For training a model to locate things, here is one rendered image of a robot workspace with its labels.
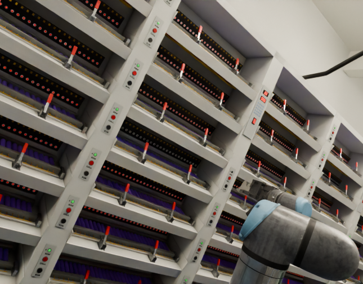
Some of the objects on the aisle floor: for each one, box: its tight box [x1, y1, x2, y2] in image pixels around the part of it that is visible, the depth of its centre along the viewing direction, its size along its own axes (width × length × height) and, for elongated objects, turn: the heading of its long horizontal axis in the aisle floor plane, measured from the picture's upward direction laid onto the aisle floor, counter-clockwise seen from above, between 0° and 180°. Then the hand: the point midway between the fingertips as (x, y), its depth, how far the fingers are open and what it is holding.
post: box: [15, 0, 181, 284], centre depth 132 cm, size 20×9×176 cm, turn 111°
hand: (238, 191), depth 157 cm, fingers closed
